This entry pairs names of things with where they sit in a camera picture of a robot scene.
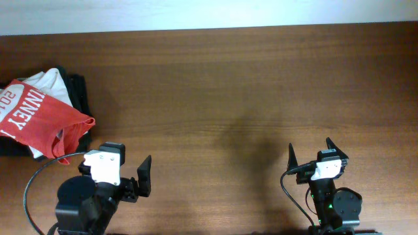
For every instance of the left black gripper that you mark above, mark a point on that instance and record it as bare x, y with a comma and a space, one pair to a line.
131, 189

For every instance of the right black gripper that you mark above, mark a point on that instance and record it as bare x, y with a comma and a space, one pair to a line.
304, 176

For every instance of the orange printed t-shirt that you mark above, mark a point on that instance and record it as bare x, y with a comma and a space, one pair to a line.
36, 119

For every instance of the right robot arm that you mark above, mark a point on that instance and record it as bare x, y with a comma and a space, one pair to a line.
337, 209

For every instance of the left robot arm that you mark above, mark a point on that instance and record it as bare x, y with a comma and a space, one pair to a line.
86, 203

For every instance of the black folded garment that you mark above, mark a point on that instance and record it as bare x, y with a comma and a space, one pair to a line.
78, 94

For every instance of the white folded pixel-print t-shirt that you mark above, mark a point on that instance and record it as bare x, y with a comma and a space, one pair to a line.
52, 85

